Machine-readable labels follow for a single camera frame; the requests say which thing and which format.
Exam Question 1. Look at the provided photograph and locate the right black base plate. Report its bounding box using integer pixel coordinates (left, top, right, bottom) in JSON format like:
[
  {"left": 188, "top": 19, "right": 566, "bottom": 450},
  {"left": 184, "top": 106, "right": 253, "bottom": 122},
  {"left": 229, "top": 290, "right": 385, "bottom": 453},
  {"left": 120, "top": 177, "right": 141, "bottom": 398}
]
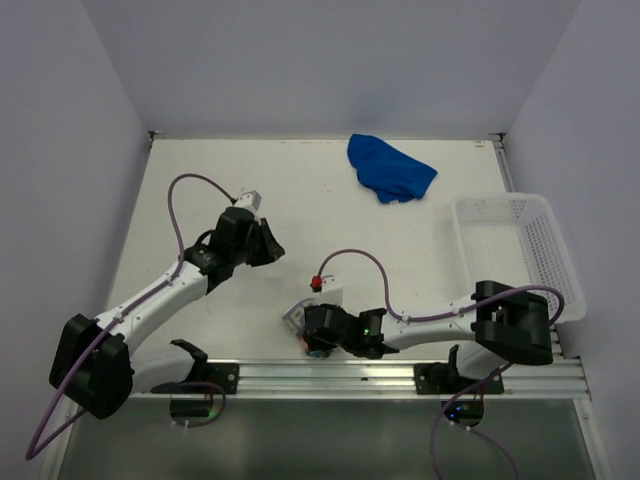
[{"left": 413, "top": 362, "right": 477, "bottom": 395}]

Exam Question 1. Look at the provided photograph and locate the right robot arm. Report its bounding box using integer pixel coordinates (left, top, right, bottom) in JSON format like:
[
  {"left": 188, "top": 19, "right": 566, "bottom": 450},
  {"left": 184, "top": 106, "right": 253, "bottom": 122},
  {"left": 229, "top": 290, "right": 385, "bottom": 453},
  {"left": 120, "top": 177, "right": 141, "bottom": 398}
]
[{"left": 302, "top": 281, "right": 564, "bottom": 393}]

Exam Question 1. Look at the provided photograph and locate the aluminium mounting rail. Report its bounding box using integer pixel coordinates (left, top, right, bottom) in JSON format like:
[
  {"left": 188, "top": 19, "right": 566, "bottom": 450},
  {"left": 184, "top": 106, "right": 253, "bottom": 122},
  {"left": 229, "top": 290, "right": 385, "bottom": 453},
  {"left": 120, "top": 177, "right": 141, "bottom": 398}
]
[{"left": 132, "top": 355, "right": 589, "bottom": 399}]

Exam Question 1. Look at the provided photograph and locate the blue towel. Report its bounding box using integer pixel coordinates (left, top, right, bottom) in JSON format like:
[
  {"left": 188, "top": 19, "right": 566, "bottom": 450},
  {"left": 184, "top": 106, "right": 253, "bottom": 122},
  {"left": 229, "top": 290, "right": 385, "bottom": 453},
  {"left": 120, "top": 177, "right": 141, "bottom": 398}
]
[{"left": 347, "top": 134, "right": 438, "bottom": 204}]

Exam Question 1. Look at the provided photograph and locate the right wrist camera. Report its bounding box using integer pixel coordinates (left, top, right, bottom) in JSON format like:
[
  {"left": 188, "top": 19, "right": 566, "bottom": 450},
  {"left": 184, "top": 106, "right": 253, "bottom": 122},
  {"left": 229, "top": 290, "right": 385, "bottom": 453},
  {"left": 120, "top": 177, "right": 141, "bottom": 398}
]
[{"left": 310, "top": 275, "right": 344, "bottom": 306}]

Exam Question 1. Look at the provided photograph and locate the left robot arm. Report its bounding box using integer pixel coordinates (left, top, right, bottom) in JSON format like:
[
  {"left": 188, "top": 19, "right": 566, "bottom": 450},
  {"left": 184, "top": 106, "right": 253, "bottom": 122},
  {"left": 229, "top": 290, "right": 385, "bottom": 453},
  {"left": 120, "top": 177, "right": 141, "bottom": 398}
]
[{"left": 49, "top": 207, "right": 285, "bottom": 419}]

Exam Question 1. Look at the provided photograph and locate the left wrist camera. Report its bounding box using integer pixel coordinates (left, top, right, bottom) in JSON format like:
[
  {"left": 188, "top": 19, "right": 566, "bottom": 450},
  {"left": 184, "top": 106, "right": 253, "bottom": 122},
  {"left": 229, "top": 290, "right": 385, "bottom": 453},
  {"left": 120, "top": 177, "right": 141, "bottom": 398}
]
[{"left": 234, "top": 190, "right": 262, "bottom": 212}]

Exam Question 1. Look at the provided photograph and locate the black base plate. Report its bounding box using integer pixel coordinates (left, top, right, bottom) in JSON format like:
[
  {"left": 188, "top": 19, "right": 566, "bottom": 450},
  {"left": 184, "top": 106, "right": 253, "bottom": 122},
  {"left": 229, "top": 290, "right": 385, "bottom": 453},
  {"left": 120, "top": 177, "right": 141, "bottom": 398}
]
[
  {"left": 150, "top": 362, "right": 240, "bottom": 395},
  {"left": 413, "top": 362, "right": 477, "bottom": 395}
]

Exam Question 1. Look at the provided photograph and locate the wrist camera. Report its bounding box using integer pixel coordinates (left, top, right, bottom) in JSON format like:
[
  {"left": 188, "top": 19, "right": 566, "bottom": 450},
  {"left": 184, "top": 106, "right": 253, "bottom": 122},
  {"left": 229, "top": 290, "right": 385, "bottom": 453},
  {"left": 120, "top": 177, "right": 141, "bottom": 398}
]
[
  {"left": 310, "top": 275, "right": 344, "bottom": 306},
  {"left": 234, "top": 190, "right": 262, "bottom": 212}
]

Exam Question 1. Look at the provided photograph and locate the white plastic basket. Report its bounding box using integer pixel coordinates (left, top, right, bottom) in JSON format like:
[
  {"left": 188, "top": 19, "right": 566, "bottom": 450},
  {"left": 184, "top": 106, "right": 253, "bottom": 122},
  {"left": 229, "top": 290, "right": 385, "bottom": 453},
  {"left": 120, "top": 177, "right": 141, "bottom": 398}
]
[{"left": 451, "top": 193, "right": 587, "bottom": 323}]

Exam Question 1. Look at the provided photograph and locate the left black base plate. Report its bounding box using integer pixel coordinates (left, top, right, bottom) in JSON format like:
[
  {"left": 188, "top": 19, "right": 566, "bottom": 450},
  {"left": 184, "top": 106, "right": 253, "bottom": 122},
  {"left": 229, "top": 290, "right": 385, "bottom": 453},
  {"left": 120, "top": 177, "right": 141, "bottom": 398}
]
[{"left": 150, "top": 362, "right": 240, "bottom": 395}]

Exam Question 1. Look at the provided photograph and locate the rabbit print towel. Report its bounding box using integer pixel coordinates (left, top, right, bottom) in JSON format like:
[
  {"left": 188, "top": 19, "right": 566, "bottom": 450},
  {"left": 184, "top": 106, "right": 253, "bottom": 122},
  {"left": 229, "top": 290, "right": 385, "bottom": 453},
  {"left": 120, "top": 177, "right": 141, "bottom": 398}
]
[{"left": 281, "top": 298, "right": 332, "bottom": 359}]

